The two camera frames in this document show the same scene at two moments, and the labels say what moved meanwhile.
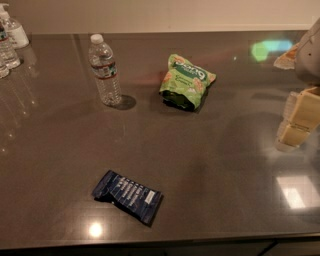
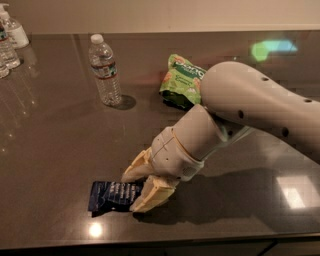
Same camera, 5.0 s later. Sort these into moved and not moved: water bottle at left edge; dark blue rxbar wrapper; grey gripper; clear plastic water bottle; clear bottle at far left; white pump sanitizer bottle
Moved: dark blue rxbar wrapper; grey gripper
Not moved: white pump sanitizer bottle; clear bottle at far left; water bottle at left edge; clear plastic water bottle
